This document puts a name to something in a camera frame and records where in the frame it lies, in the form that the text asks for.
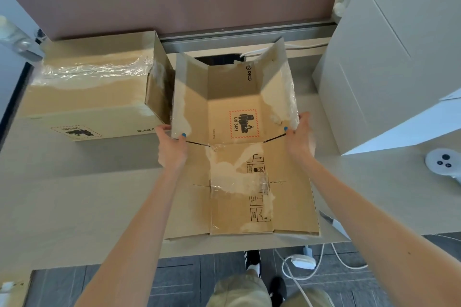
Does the black desk power socket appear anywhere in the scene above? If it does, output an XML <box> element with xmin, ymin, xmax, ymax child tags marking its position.
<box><xmin>196</xmin><ymin>53</ymin><xmax>244</xmax><ymax>66</ymax></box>

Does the person's right hand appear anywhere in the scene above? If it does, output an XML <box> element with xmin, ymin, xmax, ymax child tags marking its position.
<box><xmin>283</xmin><ymin>111</ymin><xmax>317</xmax><ymax>164</ymax></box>

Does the white desk cable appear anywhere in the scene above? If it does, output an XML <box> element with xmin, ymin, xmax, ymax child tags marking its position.
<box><xmin>239</xmin><ymin>42</ymin><xmax>330</xmax><ymax>59</ymax></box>

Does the person's right forearm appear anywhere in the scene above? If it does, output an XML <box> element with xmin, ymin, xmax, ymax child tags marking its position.
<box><xmin>293</xmin><ymin>159</ymin><xmax>461</xmax><ymax>307</ymax></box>

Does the brown cardboard box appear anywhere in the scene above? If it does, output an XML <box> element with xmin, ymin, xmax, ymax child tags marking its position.
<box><xmin>164</xmin><ymin>37</ymin><xmax>321</xmax><ymax>241</ymax></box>
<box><xmin>20</xmin><ymin>31</ymin><xmax>176</xmax><ymax>142</ymax></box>
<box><xmin>0</xmin><ymin>271</ymin><xmax>33</xmax><ymax>307</ymax></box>

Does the white floor cable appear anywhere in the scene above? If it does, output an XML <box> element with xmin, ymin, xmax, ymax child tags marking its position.
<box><xmin>273</xmin><ymin>234</ymin><xmax>461</xmax><ymax>307</ymax></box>

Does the black striped shoe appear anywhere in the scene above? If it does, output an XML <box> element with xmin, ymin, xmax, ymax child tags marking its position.
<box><xmin>244</xmin><ymin>249</ymin><xmax>261</xmax><ymax>275</ymax></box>
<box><xmin>270</xmin><ymin>276</ymin><xmax>287</xmax><ymax>307</ymax></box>

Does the white handheld controller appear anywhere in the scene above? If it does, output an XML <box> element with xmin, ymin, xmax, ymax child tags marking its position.
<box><xmin>425</xmin><ymin>148</ymin><xmax>461</xmax><ymax>183</ymax></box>

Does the white utility knife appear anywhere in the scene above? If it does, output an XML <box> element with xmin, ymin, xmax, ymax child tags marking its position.
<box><xmin>319</xmin><ymin>210</ymin><xmax>351</xmax><ymax>241</ymax></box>

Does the white round floor object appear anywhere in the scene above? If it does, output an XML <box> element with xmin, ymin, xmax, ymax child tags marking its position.
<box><xmin>290</xmin><ymin>254</ymin><xmax>316</xmax><ymax>270</ymax></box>

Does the person's left hand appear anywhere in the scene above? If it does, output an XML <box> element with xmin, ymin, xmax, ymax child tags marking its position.
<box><xmin>155</xmin><ymin>124</ymin><xmax>189</xmax><ymax>171</ymax></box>

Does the person's left forearm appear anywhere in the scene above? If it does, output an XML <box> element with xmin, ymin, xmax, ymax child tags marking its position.
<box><xmin>73</xmin><ymin>163</ymin><xmax>188</xmax><ymax>307</ymax></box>

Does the clear bottle white cap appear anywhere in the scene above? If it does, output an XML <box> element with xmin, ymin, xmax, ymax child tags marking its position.
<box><xmin>0</xmin><ymin>15</ymin><xmax>44</xmax><ymax>61</ymax></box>

